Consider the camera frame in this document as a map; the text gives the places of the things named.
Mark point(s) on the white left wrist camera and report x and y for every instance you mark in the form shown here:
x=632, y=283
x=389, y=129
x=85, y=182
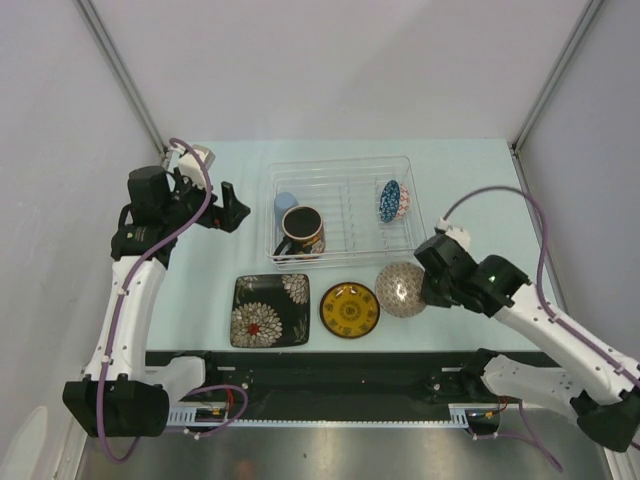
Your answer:
x=194, y=164

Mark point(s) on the black floral square plate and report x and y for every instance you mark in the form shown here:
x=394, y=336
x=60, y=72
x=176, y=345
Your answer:
x=270, y=311

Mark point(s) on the aluminium frame post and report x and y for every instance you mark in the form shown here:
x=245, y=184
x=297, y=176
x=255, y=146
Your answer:
x=576, y=38
x=113, y=59

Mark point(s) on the white slotted cable duct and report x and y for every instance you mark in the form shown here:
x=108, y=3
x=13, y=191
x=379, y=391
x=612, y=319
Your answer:
x=456, y=417

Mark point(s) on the yellow round saucer plate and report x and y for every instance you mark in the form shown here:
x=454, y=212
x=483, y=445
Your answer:
x=349, y=310

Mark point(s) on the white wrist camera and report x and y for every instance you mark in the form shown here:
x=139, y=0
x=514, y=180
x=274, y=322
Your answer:
x=460, y=235
x=194, y=164

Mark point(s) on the left aluminium frame post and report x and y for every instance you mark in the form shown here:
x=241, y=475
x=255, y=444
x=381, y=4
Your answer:
x=113, y=59

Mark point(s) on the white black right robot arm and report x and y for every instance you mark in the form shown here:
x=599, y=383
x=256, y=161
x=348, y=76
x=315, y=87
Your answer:
x=509, y=297

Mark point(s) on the blue triangle pattern bowl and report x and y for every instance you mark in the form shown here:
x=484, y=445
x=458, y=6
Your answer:
x=394, y=201

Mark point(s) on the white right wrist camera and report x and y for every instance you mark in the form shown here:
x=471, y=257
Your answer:
x=460, y=235

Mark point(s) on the light blue plastic cup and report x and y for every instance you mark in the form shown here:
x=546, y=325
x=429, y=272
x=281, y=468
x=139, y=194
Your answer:
x=283, y=202

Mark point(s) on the right aluminium frame post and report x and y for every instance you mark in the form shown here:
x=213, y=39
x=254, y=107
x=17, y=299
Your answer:
x=576, y=38

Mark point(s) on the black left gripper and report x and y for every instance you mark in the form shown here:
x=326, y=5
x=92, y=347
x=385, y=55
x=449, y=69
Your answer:
x=229, y=215

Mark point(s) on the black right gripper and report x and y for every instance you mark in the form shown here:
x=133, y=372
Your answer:
x=434, y=299

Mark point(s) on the red black lacquer cup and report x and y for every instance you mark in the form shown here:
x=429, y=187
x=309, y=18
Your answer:
x=303, y=232

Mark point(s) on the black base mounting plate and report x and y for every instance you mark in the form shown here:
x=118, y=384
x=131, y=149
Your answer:
x=432, y=377

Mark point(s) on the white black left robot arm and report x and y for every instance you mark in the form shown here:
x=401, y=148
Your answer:
x=117, y=395

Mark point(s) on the brown lattice pattern bowl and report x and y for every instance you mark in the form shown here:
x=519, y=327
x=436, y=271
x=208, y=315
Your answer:
x=398, y=289

